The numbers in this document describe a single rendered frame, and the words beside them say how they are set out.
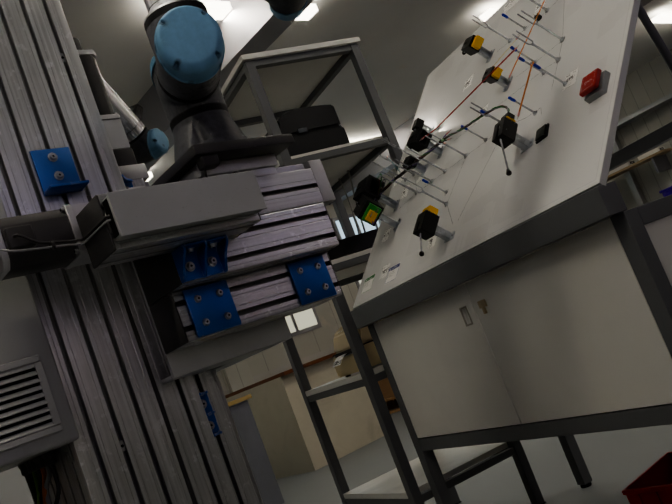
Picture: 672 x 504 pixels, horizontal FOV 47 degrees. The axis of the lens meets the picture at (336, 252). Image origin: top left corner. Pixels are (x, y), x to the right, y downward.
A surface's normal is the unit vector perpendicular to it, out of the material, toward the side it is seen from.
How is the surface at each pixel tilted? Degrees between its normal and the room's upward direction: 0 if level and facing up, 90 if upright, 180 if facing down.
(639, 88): 90
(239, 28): 90
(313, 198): 90
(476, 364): 90
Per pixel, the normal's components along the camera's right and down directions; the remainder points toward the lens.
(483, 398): -0.84, 0.26
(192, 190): 0.58, -0.33
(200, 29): 0.25, -0.09
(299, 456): -0.73, 0.19
